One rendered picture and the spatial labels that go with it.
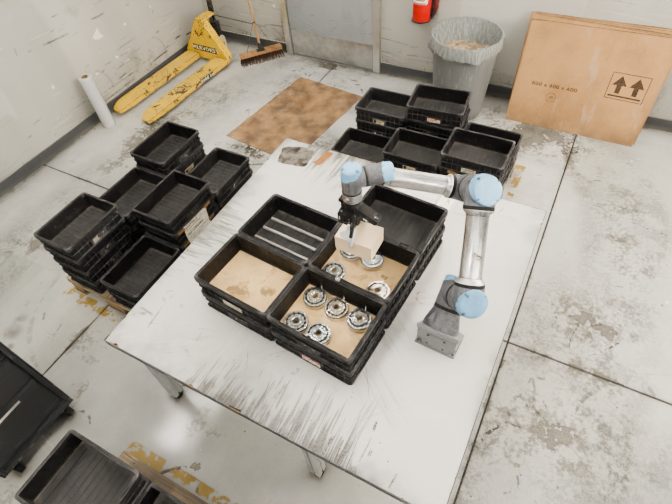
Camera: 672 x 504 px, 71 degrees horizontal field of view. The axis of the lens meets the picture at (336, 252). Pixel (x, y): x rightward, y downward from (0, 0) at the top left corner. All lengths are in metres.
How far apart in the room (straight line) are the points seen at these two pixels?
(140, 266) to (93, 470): 1.30
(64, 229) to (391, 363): 2.21
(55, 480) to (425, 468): 1.53
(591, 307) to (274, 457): 2.05
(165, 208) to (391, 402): 1.91
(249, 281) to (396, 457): 0.96
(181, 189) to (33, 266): 1.31
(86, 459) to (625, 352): 2.80
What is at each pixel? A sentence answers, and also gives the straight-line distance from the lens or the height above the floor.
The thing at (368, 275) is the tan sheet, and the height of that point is 0.83.
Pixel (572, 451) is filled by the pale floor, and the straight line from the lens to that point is 2.83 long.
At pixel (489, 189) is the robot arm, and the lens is 1.79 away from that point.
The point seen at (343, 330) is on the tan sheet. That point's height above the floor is 0.83.
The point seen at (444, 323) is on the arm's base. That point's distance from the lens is 1.97.
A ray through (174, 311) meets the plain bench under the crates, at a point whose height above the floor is 0.70.
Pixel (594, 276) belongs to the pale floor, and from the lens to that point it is 3.44.
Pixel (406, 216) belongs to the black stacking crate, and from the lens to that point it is 2.36.
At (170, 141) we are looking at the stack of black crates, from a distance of 3.71.
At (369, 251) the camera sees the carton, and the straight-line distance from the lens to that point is 1.86.
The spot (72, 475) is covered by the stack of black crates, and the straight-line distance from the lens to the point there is 2.45.
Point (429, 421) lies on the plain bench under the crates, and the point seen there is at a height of 0.70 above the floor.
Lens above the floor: 2.54
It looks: 50 degrees down
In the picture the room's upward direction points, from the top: 6 degrees counter-clockwise
